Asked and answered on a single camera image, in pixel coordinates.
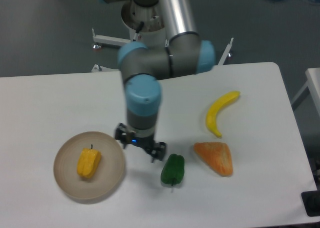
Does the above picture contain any orange triangular bread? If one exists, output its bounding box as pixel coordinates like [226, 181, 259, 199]
[193, 142, 234, 177]

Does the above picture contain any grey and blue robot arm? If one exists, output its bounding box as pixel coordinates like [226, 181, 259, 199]
[102, 0, 216, 160]

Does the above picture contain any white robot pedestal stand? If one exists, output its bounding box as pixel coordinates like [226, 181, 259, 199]
[92, 0, 232, 80]

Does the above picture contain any yellow bell pepper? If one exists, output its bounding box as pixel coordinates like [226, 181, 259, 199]
[76, 146, 102, 179]

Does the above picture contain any black device at table edge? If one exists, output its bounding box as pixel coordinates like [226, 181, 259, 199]
[301, 190, 320, 217]

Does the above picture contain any beige round plate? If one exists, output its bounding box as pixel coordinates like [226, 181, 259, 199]
[53, 131, 126, 203]

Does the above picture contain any green bell pepper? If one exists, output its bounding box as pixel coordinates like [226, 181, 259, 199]
[160, 154, 185, 186]

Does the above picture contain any yellow banana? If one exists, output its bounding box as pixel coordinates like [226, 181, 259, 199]
[205, 91, 241, 138]

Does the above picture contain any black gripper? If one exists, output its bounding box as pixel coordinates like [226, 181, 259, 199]
[114, 123, 167, 163]

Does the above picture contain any black cable on pedestal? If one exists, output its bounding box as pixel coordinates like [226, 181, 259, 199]
[132, 21, 145, 42]

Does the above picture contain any white side table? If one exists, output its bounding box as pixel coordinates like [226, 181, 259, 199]
[290, 68, 320, 112]

